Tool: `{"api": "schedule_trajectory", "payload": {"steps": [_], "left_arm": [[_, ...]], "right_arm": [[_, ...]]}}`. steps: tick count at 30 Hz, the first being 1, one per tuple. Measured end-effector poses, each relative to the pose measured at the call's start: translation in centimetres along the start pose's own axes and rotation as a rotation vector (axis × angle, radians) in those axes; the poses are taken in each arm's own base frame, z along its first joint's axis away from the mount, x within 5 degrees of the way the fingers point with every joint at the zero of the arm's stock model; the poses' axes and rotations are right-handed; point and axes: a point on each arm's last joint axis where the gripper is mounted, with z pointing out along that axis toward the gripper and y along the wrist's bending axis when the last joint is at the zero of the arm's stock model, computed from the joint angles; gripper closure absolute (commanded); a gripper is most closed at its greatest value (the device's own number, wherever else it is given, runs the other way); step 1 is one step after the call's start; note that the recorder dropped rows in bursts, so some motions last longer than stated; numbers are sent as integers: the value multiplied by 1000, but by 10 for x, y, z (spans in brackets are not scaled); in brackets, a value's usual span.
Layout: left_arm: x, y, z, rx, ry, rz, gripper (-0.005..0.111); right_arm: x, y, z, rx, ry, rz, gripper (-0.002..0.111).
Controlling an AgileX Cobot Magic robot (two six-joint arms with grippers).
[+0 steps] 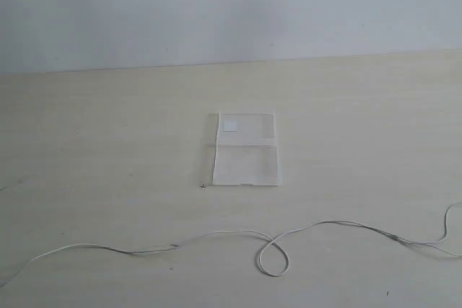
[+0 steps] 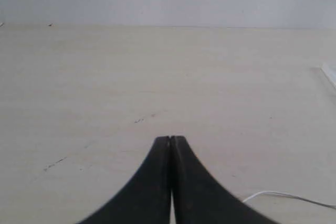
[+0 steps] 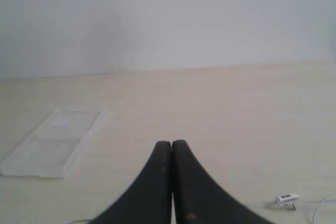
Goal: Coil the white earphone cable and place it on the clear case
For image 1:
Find white wired earphones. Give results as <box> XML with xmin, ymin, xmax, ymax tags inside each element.
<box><xmin>1</xmin><ymin>201</ymin><xmax>461</xmax><ymax>288</ymax></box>

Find clear plastic storage case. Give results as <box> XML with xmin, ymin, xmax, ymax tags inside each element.
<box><xmin>201</xmin><ymin>112</ymin><xmax>282</xmax><ymax>187</ymax></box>

